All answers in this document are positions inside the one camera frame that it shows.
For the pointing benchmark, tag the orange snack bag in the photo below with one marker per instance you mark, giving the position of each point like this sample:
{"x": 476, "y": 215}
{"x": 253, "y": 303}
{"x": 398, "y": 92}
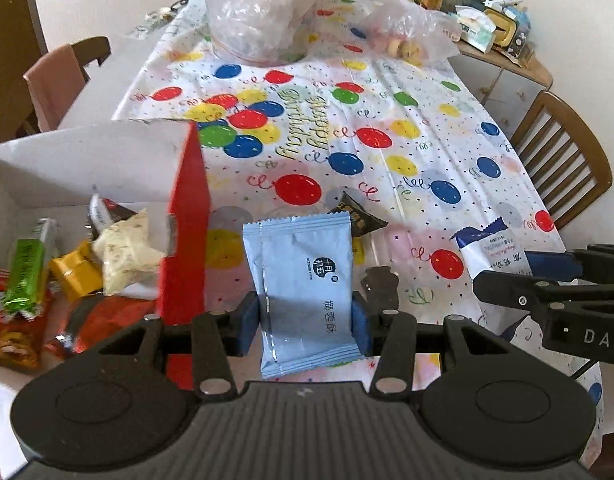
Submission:
{"x": 12, "y": 345}

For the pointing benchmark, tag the dark triangular snack packet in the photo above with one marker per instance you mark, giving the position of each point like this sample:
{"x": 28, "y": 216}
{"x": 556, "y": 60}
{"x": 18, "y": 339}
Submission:
{"x": 107, "y": 212}

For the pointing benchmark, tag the tissue box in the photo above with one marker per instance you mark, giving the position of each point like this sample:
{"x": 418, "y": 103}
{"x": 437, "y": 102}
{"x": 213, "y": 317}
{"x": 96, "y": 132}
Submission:
{"x": 477, "y": 30}

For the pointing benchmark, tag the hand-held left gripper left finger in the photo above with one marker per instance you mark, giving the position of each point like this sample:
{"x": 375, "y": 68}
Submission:
{"x": 247, "y": 325}

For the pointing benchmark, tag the plastic bag with cookies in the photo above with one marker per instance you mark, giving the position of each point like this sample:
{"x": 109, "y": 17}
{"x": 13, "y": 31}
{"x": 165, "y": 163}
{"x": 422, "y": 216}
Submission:
{"x": 402, "y": 25}

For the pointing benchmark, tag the green cracker packet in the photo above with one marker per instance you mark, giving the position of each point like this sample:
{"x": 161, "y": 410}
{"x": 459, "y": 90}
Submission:
{"x": 27, "y": 270}

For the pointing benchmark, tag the cream pastry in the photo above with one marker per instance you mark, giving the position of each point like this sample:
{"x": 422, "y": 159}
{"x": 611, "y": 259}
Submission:
{"x": 122, "y": 255}

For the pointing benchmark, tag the yellow and black case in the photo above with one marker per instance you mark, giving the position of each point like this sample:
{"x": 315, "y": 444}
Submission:
{"x": 507, "y": 27}

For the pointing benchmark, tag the dark wooden chair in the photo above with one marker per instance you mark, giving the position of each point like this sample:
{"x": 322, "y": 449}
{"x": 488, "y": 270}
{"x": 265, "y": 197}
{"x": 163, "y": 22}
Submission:
{"x": 94, "y": 50}

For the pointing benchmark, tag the white cabinet with wooden top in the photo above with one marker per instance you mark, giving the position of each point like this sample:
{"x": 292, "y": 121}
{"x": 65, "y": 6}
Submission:
{"x": 507, "y": 90}

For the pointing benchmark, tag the large clear plastic bag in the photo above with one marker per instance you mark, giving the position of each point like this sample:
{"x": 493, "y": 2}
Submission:
{"x": 252, "y": 20}

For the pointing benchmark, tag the pink cloth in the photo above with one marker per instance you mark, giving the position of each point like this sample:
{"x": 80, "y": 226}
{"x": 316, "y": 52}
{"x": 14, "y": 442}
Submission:
{"x": 52, "y": 90}

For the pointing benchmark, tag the yellow snack packet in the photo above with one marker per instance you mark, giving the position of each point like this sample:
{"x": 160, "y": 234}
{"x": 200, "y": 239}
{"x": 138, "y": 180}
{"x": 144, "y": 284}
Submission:
{"x": 77, "y": 272}

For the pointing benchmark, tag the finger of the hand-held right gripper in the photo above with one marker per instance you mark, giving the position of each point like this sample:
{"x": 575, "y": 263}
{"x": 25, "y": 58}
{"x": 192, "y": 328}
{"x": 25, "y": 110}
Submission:
{"x": 517, "y": 292}
{"x": 552, "y": 265}

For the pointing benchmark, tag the red and white cardboard box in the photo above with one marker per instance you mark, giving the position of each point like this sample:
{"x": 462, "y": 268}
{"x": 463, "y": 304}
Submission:
{"x": 187, "y": 240}

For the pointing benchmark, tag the light blue snack packet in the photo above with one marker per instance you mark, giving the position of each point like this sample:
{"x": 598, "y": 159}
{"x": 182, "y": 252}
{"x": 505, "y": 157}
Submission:
{"x": 302, "y": 285}

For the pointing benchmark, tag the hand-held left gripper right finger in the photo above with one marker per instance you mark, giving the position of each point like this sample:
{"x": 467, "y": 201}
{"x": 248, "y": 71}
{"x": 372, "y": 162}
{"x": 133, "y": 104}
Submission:
{"x": 361, "y": 322}

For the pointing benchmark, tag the wooden slatted chair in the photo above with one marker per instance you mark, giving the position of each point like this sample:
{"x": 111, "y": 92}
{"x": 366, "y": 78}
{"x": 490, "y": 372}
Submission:
{"x": 587, "y": 160}

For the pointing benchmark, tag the balloon print tablecloth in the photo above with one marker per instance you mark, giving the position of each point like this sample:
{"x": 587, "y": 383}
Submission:
{"x": 387, "y": 110}

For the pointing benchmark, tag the white and blue snack packet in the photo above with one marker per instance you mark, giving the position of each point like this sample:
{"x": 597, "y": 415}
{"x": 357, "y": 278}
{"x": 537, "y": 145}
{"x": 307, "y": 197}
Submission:
{"x": 487, "y": 250}

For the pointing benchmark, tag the black snack packet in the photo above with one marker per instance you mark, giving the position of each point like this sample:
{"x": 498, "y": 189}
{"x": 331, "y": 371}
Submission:
{"x": 359, "y": 217}

